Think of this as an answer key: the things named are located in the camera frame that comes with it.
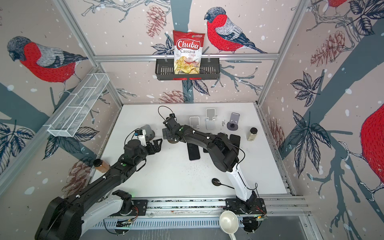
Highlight purple round phone stand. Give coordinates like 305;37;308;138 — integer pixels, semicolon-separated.
227;113;240;131

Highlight brown jar with black lid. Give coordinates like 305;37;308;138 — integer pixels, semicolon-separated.
93;159;111;174

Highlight white phone stand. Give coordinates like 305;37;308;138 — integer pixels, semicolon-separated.
206;108;217;130
189;116;200;130

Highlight spice jar with black lid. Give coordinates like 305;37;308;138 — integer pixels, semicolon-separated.
247;127;258;142

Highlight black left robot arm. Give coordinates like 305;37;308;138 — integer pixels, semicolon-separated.
35;139;163;240

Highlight white phone stand centre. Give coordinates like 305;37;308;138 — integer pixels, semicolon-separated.
189;116;200;130

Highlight white funnel cup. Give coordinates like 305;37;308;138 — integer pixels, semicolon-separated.
219;211;239;240

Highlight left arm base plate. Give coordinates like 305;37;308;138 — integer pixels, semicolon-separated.
118;200;148;217

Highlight red Chuba cassava chips bag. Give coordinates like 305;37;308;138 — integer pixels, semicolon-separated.
173;31;205;74

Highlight white wire wall shelf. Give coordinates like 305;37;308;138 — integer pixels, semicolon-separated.
48;73;110;137

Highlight white phone stand rear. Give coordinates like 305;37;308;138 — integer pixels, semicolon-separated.
206;108;217;130

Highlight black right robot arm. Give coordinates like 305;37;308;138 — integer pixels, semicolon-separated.
163;114;258;208

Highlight black ladle spoon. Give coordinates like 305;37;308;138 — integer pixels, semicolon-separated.
212;178;234;189

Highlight dark round stand front left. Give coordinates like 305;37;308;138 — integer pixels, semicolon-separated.
140;125;156;142

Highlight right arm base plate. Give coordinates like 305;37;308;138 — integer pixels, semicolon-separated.
223;198;267;216

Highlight black wire wall basket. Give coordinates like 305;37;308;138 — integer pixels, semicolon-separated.
155;58;220;81

